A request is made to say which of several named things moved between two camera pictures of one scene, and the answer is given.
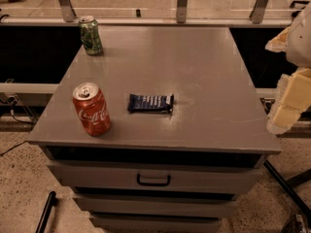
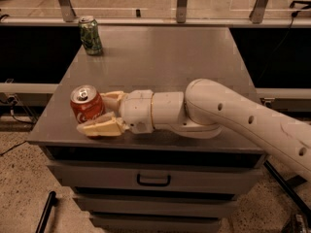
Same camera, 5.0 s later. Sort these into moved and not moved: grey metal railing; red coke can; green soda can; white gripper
Moved: white gripper
Not moved: green soda can; red coke can; grey metal railing
